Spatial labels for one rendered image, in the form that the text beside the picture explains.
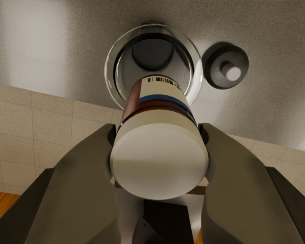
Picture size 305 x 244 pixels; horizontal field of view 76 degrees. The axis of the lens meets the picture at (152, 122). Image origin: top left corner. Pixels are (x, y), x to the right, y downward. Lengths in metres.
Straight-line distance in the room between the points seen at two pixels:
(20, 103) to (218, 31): 1.58
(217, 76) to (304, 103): 0.25
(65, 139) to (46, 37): 1.39
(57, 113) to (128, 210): 1.15
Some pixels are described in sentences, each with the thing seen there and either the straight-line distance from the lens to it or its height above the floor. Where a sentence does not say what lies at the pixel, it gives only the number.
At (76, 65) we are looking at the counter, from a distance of 0.48.
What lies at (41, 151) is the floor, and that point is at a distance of 1.98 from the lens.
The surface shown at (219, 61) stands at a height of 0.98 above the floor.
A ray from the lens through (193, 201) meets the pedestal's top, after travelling 0.71.
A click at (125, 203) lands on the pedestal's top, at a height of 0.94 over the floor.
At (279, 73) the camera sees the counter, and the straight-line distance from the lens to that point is 0.54.
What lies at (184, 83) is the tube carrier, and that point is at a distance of 0.25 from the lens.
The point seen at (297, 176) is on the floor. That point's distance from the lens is 2.38.
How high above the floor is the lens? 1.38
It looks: 61 degrees down
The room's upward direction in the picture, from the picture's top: 179 degrees clockwise
